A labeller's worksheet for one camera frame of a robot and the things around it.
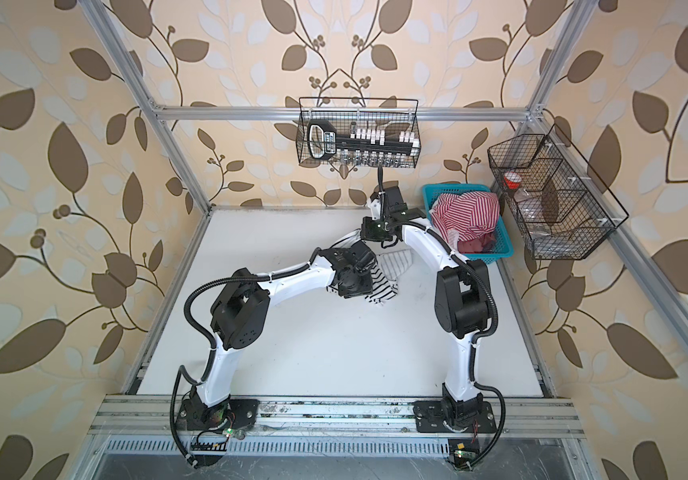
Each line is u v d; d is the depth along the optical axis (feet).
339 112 2.93
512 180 2.86
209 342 1.82
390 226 2.28
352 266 2.28
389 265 3.33
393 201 2.46
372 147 2.74
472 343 1.83
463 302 1.72
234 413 2.42
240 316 1.72
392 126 3.07
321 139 2.73
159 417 2.47
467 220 3.35
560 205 2.67
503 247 3.23
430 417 2.40
